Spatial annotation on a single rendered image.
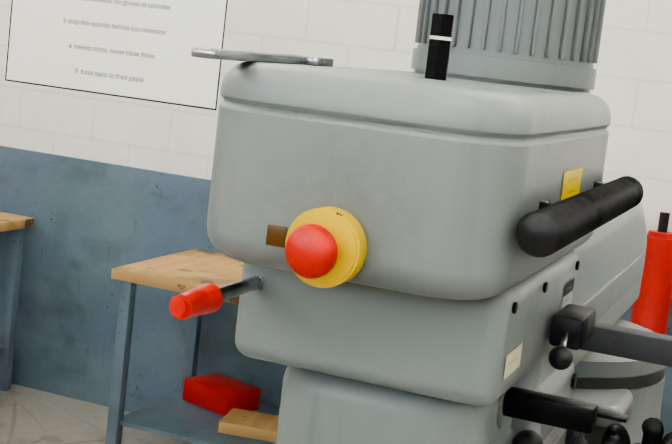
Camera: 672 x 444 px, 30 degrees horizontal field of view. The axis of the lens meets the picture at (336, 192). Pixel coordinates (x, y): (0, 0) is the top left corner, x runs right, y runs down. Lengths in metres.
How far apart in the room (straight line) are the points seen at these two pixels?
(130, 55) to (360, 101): 5.23
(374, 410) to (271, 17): 4.78
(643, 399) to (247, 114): 0.85
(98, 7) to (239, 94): 5.28
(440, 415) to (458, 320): 0.10
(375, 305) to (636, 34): 4.36
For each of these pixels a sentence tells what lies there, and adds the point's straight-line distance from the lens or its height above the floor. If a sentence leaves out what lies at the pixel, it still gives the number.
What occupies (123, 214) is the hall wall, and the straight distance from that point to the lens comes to 6.19.
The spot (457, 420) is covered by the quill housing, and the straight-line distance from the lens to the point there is 1.10.
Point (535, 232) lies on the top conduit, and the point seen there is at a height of 1.79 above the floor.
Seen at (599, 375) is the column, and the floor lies 1.54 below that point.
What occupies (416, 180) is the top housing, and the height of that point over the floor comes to 1.82.
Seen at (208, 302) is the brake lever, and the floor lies 1.70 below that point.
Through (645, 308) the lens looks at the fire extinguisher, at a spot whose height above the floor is 0.99.
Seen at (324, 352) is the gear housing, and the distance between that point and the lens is 1.07.
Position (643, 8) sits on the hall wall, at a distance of 5.36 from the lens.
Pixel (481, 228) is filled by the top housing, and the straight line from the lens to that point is 0.93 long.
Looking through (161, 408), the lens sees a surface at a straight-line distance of 5.66.
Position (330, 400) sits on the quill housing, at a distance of 1.12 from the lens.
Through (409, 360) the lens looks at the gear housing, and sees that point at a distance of 1.05.
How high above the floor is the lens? 1.91
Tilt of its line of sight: 7 degrees down
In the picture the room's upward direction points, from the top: 7 degrees clockwise
